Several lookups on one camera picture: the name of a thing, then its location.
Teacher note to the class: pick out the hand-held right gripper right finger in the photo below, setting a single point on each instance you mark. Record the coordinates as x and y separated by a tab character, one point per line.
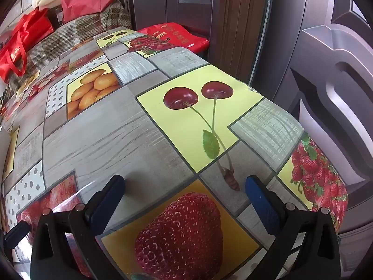
260	207

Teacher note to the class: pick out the red gift bag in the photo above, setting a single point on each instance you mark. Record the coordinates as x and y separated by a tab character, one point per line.
172	33

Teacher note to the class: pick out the red tote bag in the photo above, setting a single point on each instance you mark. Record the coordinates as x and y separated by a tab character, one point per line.
32	29

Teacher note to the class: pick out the plaid covered box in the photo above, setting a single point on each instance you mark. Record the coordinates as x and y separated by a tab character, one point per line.
72	32

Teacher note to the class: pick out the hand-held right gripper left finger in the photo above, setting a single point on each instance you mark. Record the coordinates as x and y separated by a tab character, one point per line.
107	204

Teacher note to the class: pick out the brown wooden door frame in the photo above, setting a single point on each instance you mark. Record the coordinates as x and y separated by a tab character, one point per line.
242	29

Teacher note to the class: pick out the fruit print tablecloth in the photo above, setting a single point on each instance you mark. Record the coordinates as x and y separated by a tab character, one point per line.
102	140

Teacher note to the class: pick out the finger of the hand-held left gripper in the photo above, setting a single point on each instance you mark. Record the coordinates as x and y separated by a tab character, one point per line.
16	234

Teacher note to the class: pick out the dark panelled door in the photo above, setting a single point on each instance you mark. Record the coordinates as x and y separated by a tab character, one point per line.
320	64
169	3

